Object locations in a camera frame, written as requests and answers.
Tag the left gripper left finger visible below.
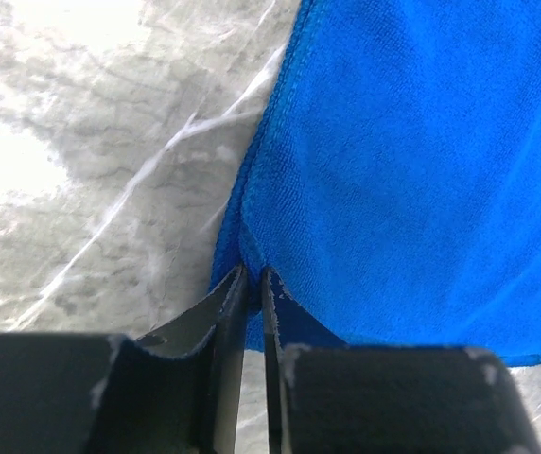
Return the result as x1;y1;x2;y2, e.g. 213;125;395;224
0;266;247;453

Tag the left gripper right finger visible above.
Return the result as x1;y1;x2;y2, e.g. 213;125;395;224
261;269;541;453

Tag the large blue towel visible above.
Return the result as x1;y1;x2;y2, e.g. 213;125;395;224
211;1;541;366

